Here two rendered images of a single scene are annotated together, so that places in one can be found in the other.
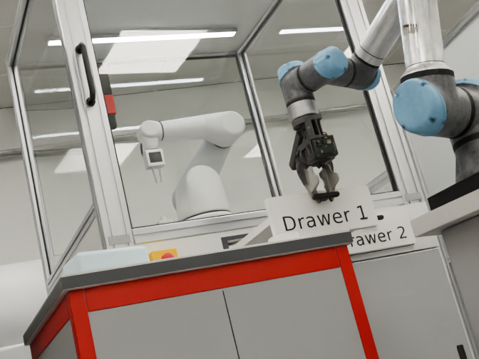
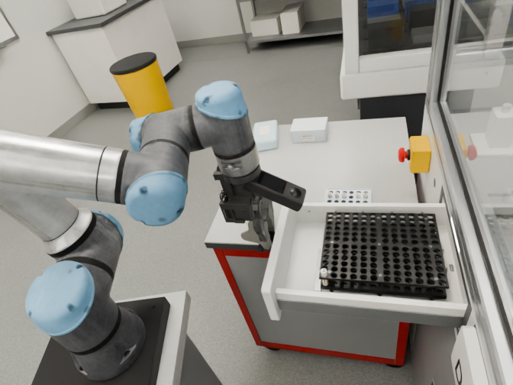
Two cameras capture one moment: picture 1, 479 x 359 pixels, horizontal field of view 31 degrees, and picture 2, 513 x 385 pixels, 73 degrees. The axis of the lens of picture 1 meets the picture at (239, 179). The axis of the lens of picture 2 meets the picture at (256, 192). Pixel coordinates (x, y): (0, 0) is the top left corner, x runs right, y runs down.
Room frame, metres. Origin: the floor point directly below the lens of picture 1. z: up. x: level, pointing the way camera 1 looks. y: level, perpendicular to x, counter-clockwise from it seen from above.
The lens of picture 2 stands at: (2.45, -0.54, 1.47)
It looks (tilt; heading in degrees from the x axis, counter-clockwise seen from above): 40 degrees down; 138
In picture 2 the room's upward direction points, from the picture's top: 16 degrees counter-clockwise
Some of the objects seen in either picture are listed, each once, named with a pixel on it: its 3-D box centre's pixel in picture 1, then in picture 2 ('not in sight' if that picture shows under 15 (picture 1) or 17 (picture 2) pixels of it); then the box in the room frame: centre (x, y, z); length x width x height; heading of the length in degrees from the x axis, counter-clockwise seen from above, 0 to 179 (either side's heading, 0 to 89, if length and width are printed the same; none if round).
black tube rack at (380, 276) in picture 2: not in sight; (379, 253); (2.27, -0.10, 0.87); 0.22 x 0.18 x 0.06; 25
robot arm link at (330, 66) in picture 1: (327, 69); (166, 140); (1.99, -0.28, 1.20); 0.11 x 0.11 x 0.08; 43
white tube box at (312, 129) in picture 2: not in sight; (309, 130); (1.81, 0.38, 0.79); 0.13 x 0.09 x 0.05; 24
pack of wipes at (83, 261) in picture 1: (106, 265); (265, 135); (1.66, 0.30, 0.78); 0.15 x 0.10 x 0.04; 125
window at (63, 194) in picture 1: (48, 122); not in sight; (2.63, 0.56, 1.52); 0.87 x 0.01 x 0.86; 25
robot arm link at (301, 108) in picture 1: (304, 113); (237, 158); (2.05, -0.20, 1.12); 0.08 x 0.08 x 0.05
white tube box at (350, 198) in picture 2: not in sight; (347, 203); (2.10, 0.09, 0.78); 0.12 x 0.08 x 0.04; 23
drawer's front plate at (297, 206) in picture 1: (322, 212); (283, 247); (2.09, -0.18, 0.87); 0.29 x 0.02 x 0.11; 115
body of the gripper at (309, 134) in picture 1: (313, 142); (243, 191); (2.04, -0.20, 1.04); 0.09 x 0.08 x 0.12; 24
